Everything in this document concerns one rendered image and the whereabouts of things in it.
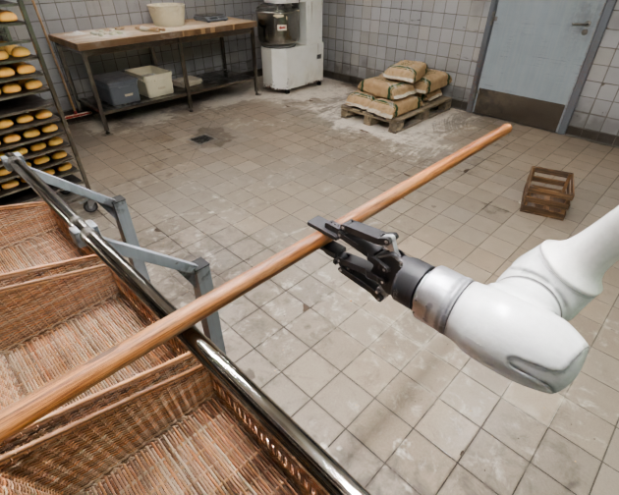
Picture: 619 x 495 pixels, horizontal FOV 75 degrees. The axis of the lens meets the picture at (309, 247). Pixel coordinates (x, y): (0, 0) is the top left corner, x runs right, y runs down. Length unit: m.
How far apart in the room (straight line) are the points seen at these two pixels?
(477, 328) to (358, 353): 1.54
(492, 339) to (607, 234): 0.21
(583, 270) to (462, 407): 1.40
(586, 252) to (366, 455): 1.33
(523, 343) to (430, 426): 1.38
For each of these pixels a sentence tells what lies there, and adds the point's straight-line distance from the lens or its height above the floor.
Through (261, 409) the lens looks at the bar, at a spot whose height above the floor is 1.17.
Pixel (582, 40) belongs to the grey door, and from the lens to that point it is 5.15.
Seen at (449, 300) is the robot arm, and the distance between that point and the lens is 0.58.
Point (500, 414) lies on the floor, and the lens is 2.04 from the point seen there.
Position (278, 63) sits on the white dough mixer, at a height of 0.40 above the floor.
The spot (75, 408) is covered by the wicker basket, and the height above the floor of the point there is 0.80.
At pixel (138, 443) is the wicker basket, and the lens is 1.18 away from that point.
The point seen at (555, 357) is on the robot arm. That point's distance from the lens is 0.56.
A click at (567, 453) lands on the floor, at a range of 2.06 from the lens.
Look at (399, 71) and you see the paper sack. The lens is 4.85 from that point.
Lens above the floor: 1.60
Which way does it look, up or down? 36 degrees down
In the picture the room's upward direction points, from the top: straight up
